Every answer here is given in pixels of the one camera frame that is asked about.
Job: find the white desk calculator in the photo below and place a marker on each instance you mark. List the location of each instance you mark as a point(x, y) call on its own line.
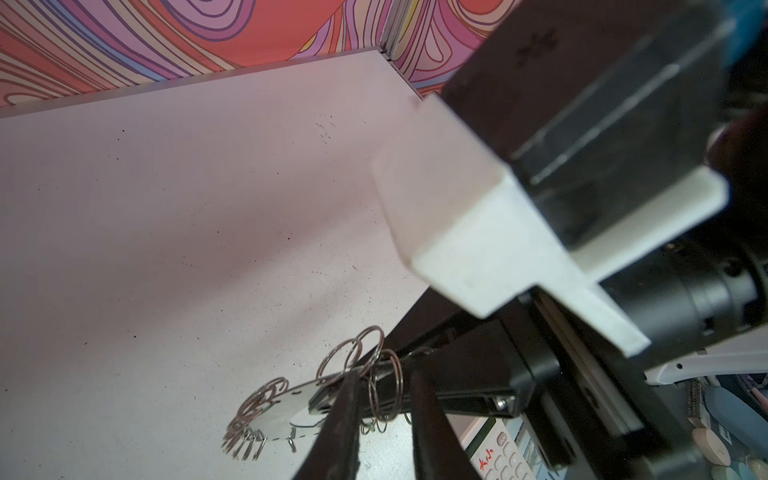
point(495, 447)

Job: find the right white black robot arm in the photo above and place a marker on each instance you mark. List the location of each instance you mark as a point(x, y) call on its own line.
point(710, 284)

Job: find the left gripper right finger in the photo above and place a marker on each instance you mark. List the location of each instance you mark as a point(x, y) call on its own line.
point(436, 450)

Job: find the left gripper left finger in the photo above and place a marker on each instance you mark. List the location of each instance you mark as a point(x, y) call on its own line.
point(335, 453)

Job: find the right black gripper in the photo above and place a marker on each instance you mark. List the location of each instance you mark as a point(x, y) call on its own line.
point(591, 409)

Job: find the metal disc with keyrings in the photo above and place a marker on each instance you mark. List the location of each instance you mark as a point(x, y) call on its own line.
point(280, 412)

